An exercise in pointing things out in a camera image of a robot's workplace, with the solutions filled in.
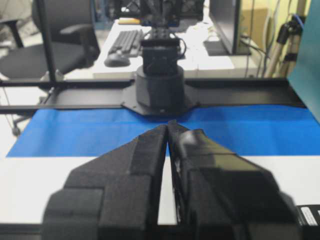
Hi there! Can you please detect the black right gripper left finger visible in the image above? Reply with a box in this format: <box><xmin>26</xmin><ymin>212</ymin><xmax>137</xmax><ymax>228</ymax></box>
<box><xmin>41</xmin><ymin>124</ymin><xmax>167</xmax><ymax>240</ymax></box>

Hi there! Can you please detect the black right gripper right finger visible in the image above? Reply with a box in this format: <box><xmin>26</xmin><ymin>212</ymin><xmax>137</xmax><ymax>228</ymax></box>
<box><xmin>168</xmin><ymin>120</ymin><xmax>303</xmax><ymax>240</ymax></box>

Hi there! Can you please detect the black Dynamixel box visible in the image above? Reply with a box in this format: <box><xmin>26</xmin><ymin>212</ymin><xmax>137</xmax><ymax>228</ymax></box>
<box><xmin>296</xmin><ymin>204</ymin><xmax>320</xmax><ymax>227</ymax></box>

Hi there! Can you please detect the white base board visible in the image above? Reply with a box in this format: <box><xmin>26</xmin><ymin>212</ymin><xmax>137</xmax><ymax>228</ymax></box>
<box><xmin>0</xmin><ymin>155</ymin><xmax>320</xmax><ymax>224</ymax></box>

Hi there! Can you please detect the blue table mat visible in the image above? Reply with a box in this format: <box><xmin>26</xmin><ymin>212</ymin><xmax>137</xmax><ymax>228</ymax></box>
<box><xmin>7</xmin><ymin>105</ymin><xmax>320</xmax><ymax>157</ymax></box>

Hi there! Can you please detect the white desk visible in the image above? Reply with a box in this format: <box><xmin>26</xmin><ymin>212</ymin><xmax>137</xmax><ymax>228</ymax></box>
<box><xmin>93</xmin><ymin>21</ymin><xmax>260</xmax><ymax>80</ymax></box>

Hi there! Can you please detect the black computer mouse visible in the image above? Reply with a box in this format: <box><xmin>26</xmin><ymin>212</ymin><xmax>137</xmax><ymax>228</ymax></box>
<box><xmin>104</xmin><ymin>54</ymin><xmax>131</xmax><ymax>68</ymax></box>

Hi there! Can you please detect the silver tripod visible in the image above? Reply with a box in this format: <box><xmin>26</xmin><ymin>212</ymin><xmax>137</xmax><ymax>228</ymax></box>
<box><xmin>263</xmin><ymin>15</ymin><xmax>305</xmax><ymax>78</ymax></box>

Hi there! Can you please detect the teal backdrop panel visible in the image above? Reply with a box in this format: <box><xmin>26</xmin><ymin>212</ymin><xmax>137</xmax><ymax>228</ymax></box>
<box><xmin>288</xmin><ymin>0</ymin><xmax>320</xmax><ymax>121</ymax></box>

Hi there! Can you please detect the black keyboard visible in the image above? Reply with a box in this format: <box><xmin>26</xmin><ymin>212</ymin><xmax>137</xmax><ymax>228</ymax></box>
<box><xmin>108</xmin><ymin>30</ymin><xmax>144</xmax><ymax>58</ymax></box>

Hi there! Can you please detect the black office chair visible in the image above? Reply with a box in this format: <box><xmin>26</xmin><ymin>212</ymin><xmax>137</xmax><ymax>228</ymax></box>
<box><xmin>0</xmin><ymin>0</ymin><xmax>101</xmax><ymax>79</ymax></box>

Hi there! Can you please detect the black computer monitor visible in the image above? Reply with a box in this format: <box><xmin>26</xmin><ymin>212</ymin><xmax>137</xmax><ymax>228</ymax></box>
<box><xmin>204</xmin><ymin>0</ymin><xmax>250</xmax><ymax>56</ymax></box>

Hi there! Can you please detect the black metal frame rail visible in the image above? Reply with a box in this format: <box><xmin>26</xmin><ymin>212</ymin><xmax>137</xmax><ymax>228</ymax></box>
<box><xmin>0</xmin><ymin>77</ymin><xmax>304</xmax><ymax>116</ymax></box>

